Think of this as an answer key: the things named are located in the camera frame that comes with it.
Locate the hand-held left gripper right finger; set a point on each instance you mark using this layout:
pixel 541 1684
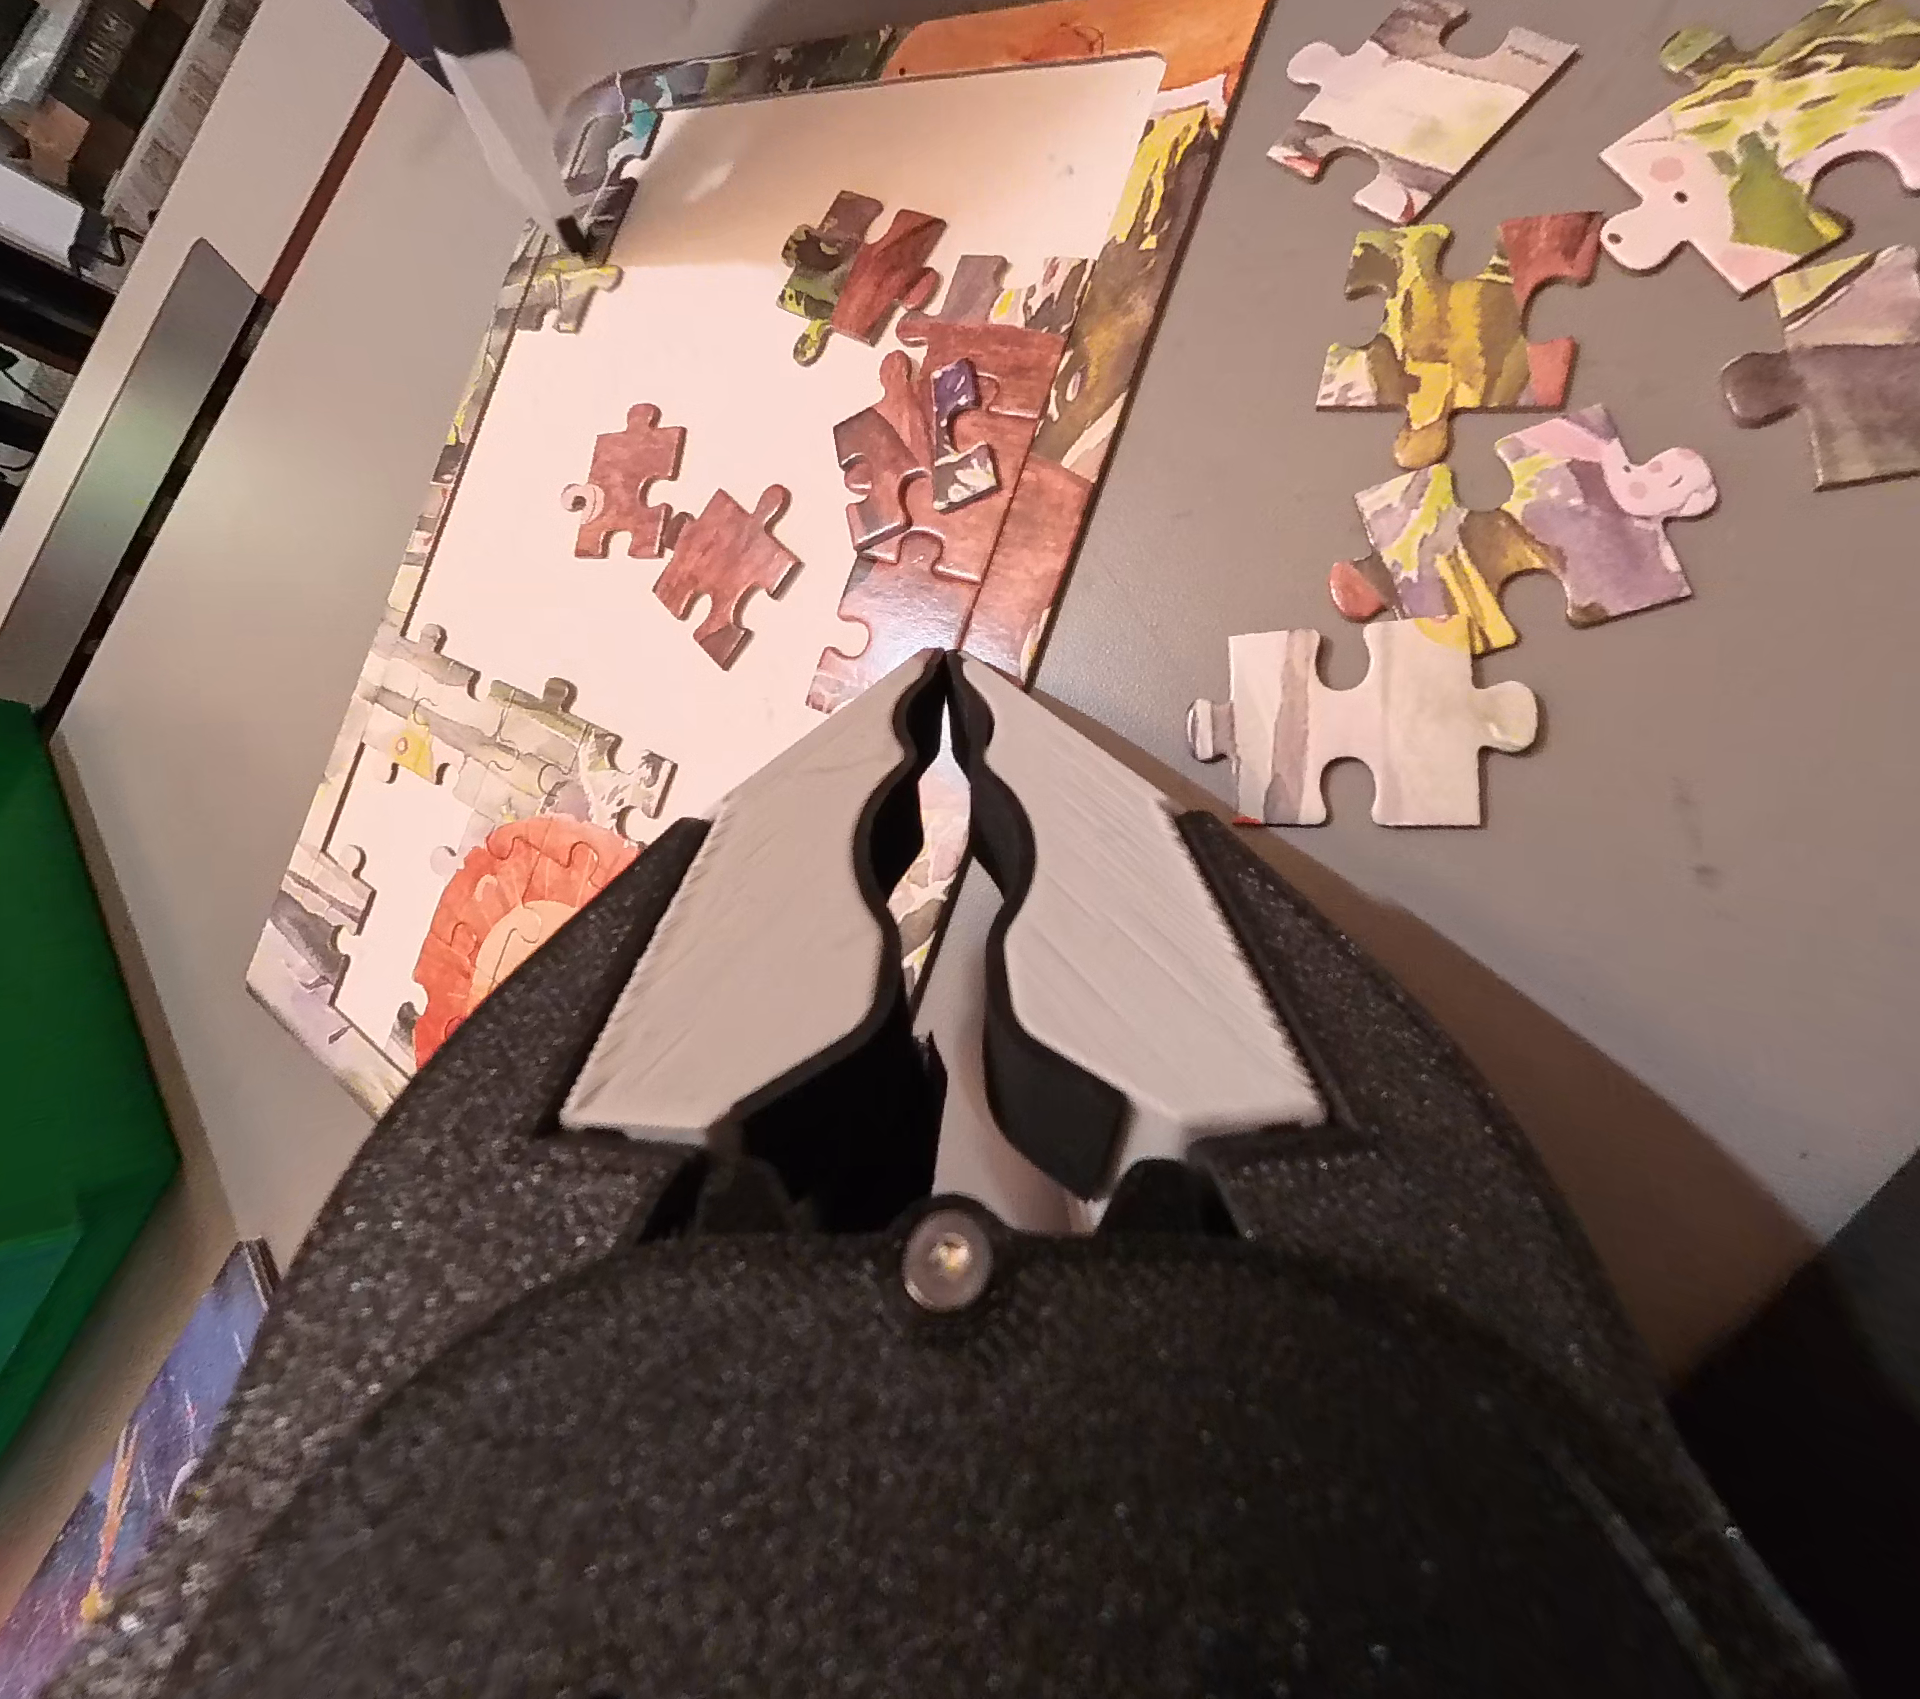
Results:
pixel 1153 981

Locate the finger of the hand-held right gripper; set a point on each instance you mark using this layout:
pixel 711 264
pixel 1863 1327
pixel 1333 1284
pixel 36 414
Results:
pixel 518 141

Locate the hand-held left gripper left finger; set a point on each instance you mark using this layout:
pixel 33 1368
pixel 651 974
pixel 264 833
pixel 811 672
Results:
pixel 733 964

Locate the lion puzzle tray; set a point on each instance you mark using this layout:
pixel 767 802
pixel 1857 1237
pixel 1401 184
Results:
pixel 723 171

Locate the brown puzzle piece pink mark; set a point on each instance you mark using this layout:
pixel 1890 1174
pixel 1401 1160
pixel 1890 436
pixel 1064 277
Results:
pixel 623 487

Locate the assembled grey branch pieces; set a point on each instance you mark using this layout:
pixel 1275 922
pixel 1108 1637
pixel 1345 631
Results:
pixel 450 726

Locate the grey striped edge puzzle piece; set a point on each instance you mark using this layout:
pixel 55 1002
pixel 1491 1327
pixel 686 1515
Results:
pixel 324 905

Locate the brown trunk puzzle piece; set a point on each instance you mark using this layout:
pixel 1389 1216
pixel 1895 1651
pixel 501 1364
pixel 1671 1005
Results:
pixel 900 454

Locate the pile of puzzle pieces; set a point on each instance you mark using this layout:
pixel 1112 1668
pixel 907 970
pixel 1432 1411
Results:
pixel 1443 335

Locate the grey desk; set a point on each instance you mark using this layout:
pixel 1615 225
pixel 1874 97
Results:
pixel 1575 949

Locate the white and green puzzle piece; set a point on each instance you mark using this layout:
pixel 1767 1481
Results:
pixel 631 783

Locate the assembled lion puzzle pieces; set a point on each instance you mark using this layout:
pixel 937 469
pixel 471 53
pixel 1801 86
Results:
pixel 492 918

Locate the flat cardboard box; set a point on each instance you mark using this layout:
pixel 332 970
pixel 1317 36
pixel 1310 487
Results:
pixel 135 5

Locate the brown and green puzzle piece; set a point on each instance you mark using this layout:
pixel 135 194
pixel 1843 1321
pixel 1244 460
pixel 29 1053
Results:
pixel 862 264

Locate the reddish brown puzzle piece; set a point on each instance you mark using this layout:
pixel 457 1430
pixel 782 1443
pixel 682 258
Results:
pixel 728 576

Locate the black flat panel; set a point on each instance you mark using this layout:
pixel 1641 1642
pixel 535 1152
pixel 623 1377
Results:
pixel 135 454

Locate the green plastic bin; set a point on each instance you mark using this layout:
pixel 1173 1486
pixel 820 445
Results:
pixel 75 1055

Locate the dark blue puzzle board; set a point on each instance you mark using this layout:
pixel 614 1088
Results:
pixel 135 1503

